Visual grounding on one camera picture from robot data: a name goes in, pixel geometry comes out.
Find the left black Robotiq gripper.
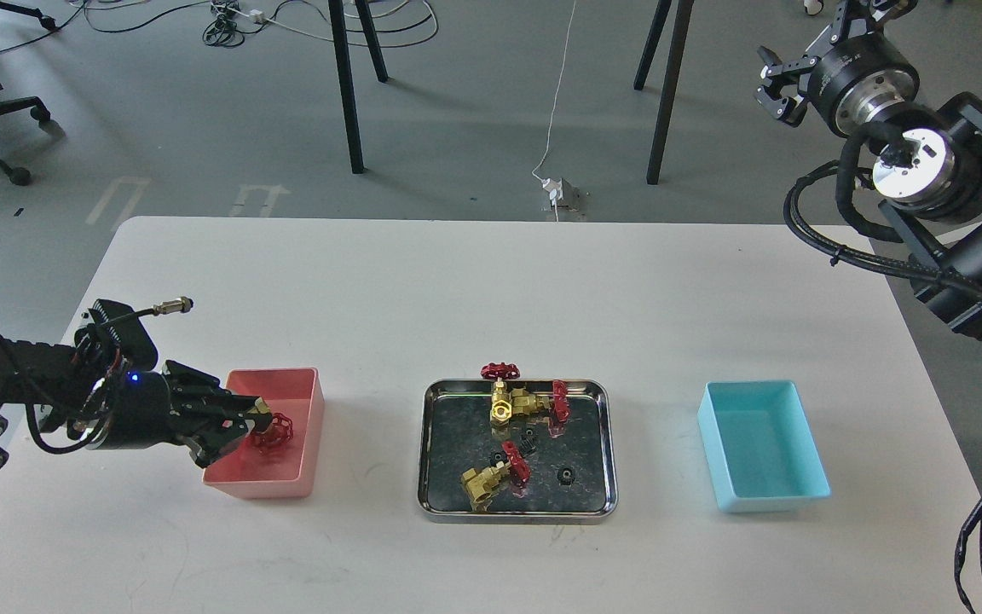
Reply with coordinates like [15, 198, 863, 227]
[85, 361, 272, 469]

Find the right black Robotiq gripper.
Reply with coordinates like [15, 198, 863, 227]
[754, 1, 921, 137]

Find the brass valve red handwheel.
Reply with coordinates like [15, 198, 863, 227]
[460, 440, 533, 512]
[481, 362, 521, 427]
[510, 379, 570, 424]
[249, 413, 295, 455]

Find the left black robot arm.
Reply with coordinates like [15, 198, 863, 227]
[0, 297, 276, 469]

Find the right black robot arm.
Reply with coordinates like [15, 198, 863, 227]
[755, 1, 982, 582]

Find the pink plastic box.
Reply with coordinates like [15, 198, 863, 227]
[202, 367, 325, 499]

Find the brass valve red handwheel bottom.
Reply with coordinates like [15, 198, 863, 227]
[460, 440, 533, 512]

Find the brass valve upright red handwheel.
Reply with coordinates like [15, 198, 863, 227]
[481, 362, 521, 427]

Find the blue plastic box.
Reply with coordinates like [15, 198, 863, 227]
[697, 379, 833, 513]

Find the black table leg right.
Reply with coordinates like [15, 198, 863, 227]
[633, 1, 694, 185]

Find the black table leg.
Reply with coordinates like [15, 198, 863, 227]
[633, 1, 694, 185]
[327, 0, 389, 175]

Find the steel metal tray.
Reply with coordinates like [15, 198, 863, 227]
[418, 378, 617, 522]

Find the white power adapter on floor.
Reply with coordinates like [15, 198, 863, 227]
[541, 178, 581, 212]

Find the black table leg left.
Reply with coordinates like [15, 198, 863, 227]
[327, 0, 389, 175]

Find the white cable on floor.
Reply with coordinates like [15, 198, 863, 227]
[530, 0, 579, 182]

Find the black cable bundle on floor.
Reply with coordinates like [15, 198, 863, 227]
[65, 0, 439, 49]

